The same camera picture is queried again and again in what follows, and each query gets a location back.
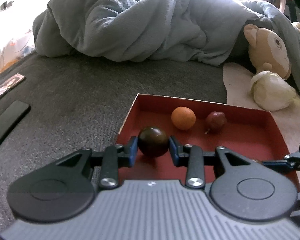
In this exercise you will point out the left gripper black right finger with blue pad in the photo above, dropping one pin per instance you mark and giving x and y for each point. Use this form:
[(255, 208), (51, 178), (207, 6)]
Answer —
[(194, 159)]

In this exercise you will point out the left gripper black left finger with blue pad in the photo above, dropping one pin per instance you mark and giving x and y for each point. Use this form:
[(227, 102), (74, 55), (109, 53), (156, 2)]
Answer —
[(111, 159)]

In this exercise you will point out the das finger of the black right gripper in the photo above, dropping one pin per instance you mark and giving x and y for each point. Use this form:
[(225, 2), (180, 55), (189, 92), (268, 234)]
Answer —
[(289, 163)]

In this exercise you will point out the dark purple tomato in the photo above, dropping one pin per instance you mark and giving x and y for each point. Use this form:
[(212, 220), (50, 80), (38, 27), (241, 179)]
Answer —
[(153, 141)]

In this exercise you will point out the orange kumquat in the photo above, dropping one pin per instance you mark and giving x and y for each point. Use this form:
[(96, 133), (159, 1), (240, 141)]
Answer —
[(183, 118)]

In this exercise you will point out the red cardboard tray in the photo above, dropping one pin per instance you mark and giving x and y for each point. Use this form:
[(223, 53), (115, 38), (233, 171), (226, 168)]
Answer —
[(249, 132)]

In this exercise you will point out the grey bed sheet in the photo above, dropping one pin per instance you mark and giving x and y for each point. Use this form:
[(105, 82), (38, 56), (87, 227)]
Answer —
[(78, 101)]

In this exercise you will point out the plush cabbage toy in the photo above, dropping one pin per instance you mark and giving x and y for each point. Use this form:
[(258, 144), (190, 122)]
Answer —
[(271, 92)]

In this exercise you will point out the monkey plush toy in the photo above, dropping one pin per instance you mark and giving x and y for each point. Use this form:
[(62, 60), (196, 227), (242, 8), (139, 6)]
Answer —
[(267, 51)]

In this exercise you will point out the black remote control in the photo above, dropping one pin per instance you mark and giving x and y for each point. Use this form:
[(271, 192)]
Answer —
[(11, 116)]

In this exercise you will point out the grey-blue blanket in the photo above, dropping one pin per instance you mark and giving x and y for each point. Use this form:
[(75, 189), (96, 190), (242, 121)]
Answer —
[(135, 30)]

